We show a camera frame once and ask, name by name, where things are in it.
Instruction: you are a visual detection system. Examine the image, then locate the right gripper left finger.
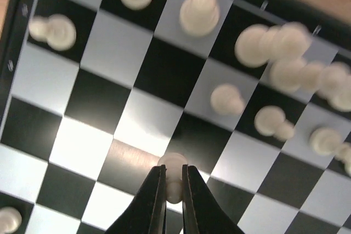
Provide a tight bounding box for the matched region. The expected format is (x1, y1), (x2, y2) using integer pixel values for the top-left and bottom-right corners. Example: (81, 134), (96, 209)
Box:
(105, 165), (166, 234)

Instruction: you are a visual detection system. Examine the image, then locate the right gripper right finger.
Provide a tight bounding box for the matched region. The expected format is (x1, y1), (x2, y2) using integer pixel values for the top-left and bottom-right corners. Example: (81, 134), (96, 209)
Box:
(182, 164), (243, 234)

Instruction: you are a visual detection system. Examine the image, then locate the white pawn f5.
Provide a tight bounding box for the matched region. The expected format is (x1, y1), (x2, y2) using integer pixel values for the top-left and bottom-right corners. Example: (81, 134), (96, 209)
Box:
(157, 152), (188, 204)

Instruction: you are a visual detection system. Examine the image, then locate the white pawn e5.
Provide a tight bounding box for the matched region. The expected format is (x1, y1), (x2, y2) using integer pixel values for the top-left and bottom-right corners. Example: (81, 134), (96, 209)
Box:
(254, 105), (295, 141)

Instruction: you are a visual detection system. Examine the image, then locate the white pawn e2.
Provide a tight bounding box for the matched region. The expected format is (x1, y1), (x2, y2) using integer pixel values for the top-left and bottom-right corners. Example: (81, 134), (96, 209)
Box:
(210, 83), (245, 115)

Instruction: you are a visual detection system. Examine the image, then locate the white pawn h6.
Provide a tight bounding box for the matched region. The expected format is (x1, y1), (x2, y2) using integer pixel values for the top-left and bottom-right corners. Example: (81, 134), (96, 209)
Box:
(0, 207), (22, 233)

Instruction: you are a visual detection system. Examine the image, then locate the white pawn d5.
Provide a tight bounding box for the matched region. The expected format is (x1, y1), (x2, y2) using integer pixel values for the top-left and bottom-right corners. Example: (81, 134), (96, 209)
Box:
(309, 127), (350, 176)

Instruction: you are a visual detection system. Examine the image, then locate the black and silver chessboard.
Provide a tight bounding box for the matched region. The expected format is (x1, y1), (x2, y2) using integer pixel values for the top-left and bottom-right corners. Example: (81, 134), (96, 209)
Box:
(1, 0), (350, 233)

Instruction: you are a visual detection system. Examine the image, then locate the white queen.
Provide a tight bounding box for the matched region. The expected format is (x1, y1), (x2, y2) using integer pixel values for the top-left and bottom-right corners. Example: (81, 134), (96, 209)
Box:
(234, 21), (312, 68)

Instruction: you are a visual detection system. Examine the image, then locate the white king tall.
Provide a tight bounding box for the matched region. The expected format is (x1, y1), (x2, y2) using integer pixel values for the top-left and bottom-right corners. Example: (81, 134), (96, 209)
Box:
(269, 57), (350, 112)

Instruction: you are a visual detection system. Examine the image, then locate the white bishop f1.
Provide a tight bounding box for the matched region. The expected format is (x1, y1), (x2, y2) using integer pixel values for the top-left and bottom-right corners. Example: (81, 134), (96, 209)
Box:
(179, 0), (220, 37)

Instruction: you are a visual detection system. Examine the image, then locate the white pawn h2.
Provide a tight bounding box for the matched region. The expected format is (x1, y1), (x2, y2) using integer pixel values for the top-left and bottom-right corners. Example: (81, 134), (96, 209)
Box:
(29, 14), (76, 51)

